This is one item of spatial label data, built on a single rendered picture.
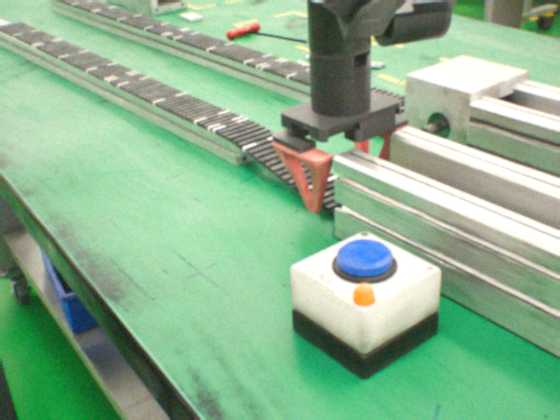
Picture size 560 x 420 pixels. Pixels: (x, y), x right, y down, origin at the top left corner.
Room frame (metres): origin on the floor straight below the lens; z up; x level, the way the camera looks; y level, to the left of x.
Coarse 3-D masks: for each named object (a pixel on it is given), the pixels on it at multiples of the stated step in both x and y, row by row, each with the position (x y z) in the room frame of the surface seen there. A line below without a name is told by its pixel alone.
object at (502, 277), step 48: (432, 144) 0.61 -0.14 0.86; (336, 192) 0.59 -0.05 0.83; (384, 192) 0.55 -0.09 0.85; (432, 192) 0.52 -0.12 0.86; (480, 192) 0.56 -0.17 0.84; (528, 192) 0.52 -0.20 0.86; (384, 240) 0.55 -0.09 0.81; (432, 240) 0.50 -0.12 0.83; (480, 240) 0.48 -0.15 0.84; (528, 240) 0.44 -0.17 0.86; (480, 288) 0.47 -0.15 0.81; (528, 288) 0.43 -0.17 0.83; (528, 336) 0.43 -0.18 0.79
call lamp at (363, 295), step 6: (360, 288) 0.41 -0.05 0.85; (366, 288) 0.41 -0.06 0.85; (372, 288) 0.41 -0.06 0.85; (354, 294) 0.41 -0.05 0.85; (360, 294) 0.41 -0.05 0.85; (366, 294) 0.40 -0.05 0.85; (372, 294) 0.41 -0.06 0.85; (354, 300) 0.41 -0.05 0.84; (360, 300) 0.40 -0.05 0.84; (366, 300) 0.40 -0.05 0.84; (372, 300) 0.41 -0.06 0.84; (366, 306) 0.40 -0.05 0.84
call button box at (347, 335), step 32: (320, 256) 0.47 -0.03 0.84; (320, 288) 0.43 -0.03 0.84; (352, 288) 0.43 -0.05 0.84; (384, 288) 0.42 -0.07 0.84; (416, 288) 0.43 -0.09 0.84; (320, 320) 0.43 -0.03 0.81; (352, 320) 0.41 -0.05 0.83; (384, 320) 0.41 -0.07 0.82; (416, 320) 0.43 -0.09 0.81; (352, 352) 0.41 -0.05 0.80; (384, 352) 0.41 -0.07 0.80
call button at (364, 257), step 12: (360, 240) 0.47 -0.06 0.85; (372, 240) 0.47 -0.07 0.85; (348, 252) 0.45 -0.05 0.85; (360, 252) 0.45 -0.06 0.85; (372, 252) 0.45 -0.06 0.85; (384, 252) 0.45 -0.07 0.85; (348, 264) 0.44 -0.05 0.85; (360, 264) 0.44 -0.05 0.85; (372, 264) 0.44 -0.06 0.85; (384, 264) 0.44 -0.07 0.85
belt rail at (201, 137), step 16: (0, 32) 1.36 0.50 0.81; (16, 48) 1.31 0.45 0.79; (32, 48) 1.24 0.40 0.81; (48, 64) 1.20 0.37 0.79; (64, 64) 1.14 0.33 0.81; (80, 80) 1.10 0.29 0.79; (96, 80) 1.05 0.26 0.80; (112, 96) 1.02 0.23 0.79; (128, 96) 0.97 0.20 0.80; (144, 112) 0.94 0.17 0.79; (160, 112) 0.91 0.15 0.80; (176, 128) 0.88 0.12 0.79; (192, 128) 0.85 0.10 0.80; (208, 144) 0.82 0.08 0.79; (224, 144) 0.79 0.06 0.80; (240, 160) 0.78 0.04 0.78
